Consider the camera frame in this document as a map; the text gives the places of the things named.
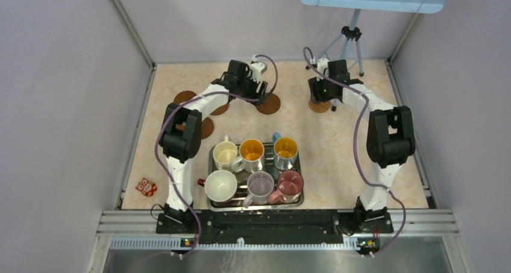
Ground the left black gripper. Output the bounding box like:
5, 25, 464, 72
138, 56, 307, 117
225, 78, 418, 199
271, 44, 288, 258
237, 71, 268, 107

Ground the light brown coaster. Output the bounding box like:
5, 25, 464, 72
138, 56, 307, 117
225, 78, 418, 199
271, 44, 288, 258
309, 101, 331, 113

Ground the white red-bottom cup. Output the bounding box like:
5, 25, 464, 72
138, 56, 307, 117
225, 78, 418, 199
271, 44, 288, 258
197, 170, 238, 203

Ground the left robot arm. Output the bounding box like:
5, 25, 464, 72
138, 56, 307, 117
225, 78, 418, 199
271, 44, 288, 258
154, 56, 268, 234

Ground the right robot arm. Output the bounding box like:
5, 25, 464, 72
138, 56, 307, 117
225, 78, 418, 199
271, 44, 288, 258
307, 58, 416, 234

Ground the music stand tripod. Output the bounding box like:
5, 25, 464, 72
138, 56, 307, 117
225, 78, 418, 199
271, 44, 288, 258
305, 8, 365, 112

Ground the blue butterfly mug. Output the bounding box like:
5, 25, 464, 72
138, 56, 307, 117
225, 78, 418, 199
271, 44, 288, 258
272, 133, 298, 171

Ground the silver mug orange inside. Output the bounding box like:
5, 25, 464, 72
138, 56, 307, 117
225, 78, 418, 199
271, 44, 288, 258
231, 139, 265, 173

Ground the cream mug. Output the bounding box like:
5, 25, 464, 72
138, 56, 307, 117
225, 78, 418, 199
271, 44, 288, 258
212, 135, 238, 172

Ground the steel serving tray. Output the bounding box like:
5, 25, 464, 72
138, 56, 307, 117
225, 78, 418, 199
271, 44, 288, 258
207, 142, 305, 212

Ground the pink mug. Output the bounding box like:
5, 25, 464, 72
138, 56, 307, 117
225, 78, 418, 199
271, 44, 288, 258
269, 171, 304, 204

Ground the lilac mug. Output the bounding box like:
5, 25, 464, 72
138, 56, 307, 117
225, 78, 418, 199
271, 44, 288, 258
242, 171, 275, 208

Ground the owl sticker toy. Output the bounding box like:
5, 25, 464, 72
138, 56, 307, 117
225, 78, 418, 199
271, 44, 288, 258
135, 178, 158, 197

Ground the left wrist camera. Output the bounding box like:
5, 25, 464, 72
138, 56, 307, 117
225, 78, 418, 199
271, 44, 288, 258
249, 55, 268, 83

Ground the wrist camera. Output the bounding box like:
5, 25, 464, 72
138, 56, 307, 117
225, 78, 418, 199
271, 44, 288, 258
249, 55, 268, 83
316, 58, 329, 81

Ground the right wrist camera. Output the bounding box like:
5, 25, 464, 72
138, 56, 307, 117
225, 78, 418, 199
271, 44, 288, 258
316, 58, 329, 81

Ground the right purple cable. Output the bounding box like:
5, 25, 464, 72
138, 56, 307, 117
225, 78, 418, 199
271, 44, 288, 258
303, 46, 407, 258

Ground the purple cable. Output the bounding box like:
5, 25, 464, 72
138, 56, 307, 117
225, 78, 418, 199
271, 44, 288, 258
303, 46, 407, 258
154, 54, 278, 260

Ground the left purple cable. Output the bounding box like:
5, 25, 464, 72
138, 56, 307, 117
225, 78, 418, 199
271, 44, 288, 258
154, 54, 278, 260

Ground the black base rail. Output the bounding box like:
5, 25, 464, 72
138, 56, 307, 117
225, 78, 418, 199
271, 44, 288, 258
155, 209, 394, 245

